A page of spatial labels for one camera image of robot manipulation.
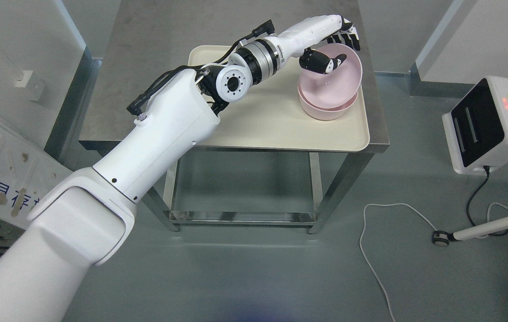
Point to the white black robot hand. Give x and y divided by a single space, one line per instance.
297 42

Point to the pink bowl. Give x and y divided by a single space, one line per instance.
331 75
326 114

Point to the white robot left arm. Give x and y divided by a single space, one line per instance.
86 218

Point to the white labelled shelf sign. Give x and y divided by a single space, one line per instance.
27 174

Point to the cream plastic tray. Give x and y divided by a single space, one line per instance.
270 117

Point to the white black box device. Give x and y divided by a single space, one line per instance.
476 129

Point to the stainless steel table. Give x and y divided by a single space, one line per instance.
148 32

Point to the white wall socket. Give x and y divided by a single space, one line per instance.
26 80

